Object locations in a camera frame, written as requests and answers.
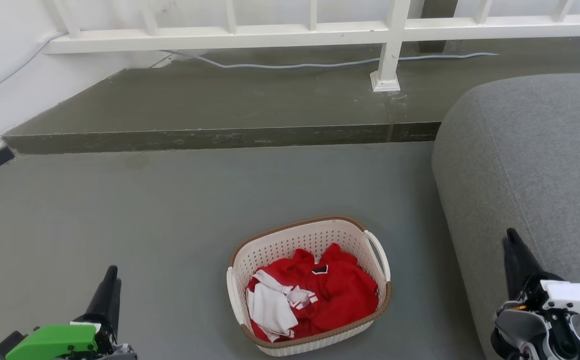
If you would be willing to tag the cream perforated laundry basket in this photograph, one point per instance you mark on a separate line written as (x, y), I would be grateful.
(290, 245)

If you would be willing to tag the red and white jersey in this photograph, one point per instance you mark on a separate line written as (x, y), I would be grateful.
(339, 295)

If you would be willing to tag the white metal railing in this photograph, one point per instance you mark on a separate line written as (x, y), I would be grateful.
(220, 37)

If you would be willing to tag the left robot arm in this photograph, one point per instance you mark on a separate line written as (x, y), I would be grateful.
(124, 353)

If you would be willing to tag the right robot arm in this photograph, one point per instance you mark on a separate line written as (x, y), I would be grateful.
(529, 335)

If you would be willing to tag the grey fabric sofa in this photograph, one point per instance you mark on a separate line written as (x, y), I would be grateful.
(534, 165)

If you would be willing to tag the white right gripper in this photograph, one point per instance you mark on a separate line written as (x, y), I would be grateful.
(572, 294)

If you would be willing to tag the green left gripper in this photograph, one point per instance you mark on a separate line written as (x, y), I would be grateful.
(52, 341)

